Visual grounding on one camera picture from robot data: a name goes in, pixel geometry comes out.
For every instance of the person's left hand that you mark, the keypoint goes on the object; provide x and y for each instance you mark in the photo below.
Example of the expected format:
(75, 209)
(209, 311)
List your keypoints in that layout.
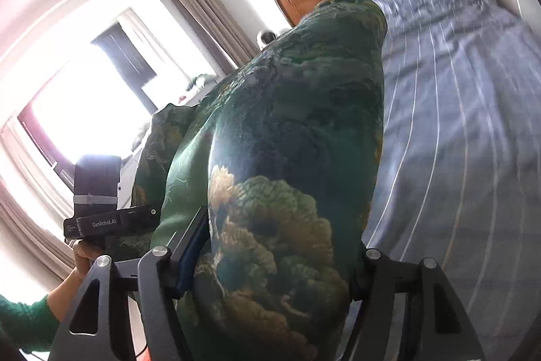
(80, 259)

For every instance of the person's left forearm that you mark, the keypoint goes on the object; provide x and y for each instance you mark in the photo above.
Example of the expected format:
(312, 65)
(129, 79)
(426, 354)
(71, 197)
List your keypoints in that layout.
(25, 312)

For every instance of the green printed silk garment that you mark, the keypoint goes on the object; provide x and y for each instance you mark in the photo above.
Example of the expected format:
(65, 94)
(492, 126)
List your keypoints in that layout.
(287, 132)

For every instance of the white desk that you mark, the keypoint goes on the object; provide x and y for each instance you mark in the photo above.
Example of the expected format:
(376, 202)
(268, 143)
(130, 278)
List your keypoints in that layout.
(192, 92)

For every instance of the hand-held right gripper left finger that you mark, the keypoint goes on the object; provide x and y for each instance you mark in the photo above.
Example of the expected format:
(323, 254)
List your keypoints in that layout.
(190, 259)

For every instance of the blue striped bed sheet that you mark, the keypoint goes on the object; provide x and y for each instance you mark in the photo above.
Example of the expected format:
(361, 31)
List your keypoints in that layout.
(456, 111)

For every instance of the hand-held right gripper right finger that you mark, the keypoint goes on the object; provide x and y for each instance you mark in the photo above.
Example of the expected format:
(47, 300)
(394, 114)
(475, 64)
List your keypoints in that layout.
(374, 272)

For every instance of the white security camera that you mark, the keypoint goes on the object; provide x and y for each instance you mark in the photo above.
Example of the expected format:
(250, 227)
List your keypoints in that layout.
(267, 37)

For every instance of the window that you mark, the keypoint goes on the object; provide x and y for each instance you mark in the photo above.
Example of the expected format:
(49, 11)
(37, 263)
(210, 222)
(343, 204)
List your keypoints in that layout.
(93, 90)

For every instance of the beige curtain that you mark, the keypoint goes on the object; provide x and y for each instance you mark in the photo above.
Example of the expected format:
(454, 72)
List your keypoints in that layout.
(38, 217)
(203, 5)

